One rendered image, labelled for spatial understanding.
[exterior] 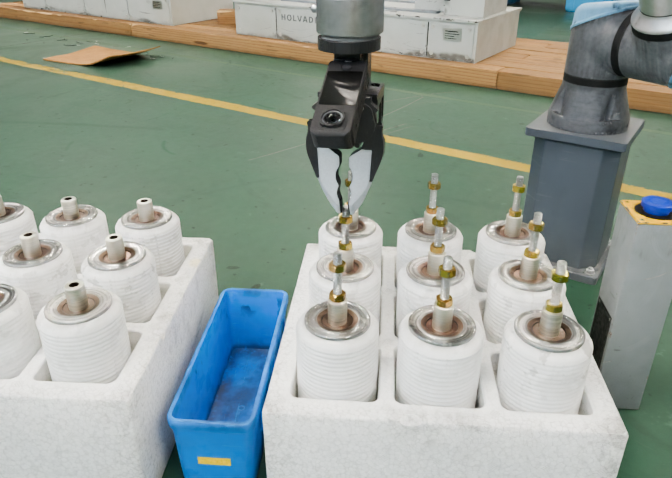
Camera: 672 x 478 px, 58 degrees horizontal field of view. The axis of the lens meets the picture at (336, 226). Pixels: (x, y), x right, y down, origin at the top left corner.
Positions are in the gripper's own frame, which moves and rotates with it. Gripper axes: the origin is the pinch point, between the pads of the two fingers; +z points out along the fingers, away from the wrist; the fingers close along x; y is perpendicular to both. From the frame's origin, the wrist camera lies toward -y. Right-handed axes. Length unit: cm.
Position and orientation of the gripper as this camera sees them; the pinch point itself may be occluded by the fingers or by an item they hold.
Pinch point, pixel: (344, 206)
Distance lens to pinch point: 74.8
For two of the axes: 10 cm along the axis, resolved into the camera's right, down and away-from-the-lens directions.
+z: 0.0, 8.9, 4.5
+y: 2.0, -4.4, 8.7
